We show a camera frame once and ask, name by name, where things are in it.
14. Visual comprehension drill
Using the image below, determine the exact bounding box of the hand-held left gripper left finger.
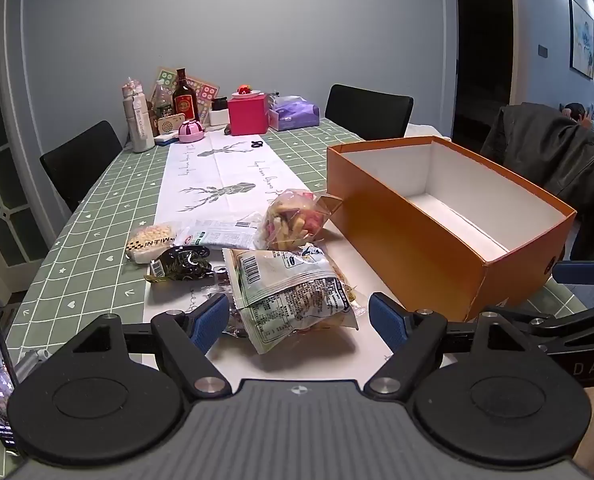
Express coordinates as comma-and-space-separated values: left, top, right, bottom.
70, 292, 233, 401

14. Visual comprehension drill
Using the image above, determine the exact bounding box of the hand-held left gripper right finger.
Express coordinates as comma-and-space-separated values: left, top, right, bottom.
364, 292, 530, 401

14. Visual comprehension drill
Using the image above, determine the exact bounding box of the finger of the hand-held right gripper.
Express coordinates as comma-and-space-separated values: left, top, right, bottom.
502, 304, 594, 353
552, 259, 594, 287

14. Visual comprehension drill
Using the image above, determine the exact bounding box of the clear plastic snack packet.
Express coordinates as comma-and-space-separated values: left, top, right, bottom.
199, 265, 238, 308

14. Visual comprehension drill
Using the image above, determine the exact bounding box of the black snack packet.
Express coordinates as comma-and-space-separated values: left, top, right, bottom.
147, 246, 215, 283

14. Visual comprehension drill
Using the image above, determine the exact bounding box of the orange cardboard box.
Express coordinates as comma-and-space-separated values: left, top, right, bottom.
325, 135, 578, 323

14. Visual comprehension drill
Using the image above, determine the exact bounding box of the large white green snack packet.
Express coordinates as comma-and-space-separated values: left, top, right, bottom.
224, 245, 365, 356

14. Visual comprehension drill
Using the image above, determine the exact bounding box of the grey white snack packet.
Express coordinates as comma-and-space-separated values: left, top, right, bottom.
172, 212, 265, 251

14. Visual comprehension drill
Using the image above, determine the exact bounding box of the rice cracker packet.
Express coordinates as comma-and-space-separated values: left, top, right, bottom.
126, 222, 178, 264

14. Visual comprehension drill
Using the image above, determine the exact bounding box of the clear bag of colourful snacks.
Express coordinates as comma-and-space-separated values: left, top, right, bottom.
257, 188, 345, 253

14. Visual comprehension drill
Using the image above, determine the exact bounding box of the chair with dark jacket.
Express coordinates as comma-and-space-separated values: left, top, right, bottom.
479, 102, 594, 261

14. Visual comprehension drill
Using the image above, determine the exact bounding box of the white table runner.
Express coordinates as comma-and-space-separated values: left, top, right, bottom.
142, 130, 458, 396

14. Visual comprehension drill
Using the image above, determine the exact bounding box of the silver phone stand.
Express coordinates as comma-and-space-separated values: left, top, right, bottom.
14, 350, 53, 381

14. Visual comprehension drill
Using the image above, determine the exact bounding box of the pink round container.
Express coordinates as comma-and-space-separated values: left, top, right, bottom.
178, 120, 206, 144

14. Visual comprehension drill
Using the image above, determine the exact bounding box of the small beige radio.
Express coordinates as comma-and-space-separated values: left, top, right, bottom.
157, 114, 188, 137

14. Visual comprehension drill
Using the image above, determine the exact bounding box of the black chair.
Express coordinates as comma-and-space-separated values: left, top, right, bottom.
40, 120, 123, 213
324, 84, 414, 141

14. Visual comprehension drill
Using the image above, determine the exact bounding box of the white thermos bottle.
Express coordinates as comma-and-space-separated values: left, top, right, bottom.
122, 79, 155, 153

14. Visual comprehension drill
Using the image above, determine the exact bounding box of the pink box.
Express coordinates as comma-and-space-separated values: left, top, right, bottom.
227, 94, 269, 136

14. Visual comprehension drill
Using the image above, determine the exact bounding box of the brown glass bottle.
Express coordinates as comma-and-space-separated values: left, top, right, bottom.
173, 67, 199, 122

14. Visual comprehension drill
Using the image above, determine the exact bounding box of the clear plastic bottle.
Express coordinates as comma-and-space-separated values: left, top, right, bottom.
153, 80, 175, 136

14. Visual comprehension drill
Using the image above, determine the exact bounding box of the purple tissue pack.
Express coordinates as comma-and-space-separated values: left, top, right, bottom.
268, 95, 321, 132

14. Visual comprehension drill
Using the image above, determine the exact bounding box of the red dot sticker sheet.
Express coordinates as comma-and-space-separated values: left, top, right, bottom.
184, 77, 220, 123

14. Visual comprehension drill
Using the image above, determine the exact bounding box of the glass paned door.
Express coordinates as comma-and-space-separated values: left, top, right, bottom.
0, 0, 53, 306

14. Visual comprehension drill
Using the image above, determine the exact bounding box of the framed wall picture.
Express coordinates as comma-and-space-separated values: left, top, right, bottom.
569, 0, 594, 81

